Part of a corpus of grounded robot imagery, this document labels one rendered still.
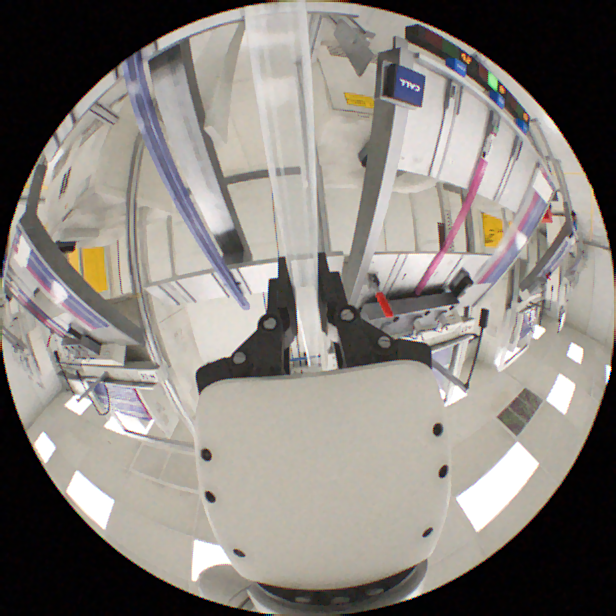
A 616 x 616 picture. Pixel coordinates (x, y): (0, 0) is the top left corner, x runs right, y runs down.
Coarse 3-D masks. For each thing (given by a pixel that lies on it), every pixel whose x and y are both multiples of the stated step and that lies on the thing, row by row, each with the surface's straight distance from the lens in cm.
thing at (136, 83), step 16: (128, 64) 22; (128, 80) 21; (144, 80) 21; (144, 96) 20; (144, 112) 20; (144, 128) 20; (160, 128) 20; (160, 144) 20; (160, 160) 20; (160, 176) 21; (176, 176) 20; (176, 192) 21; (192, 208) 22; (192, 224) 23; (208, 240) 24; (208, 256) 26; (224, 272) 28; (240, 304) 35
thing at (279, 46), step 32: (256, 32) 6; (288, 32) 6; (256, 64) 6; (288, 64) 6; (256, 96) 6; (288, 96) 6; (288, 128) 6; (288, 160) 6; (288, 192) 7; (288, 224) 7; (288, 256) 8
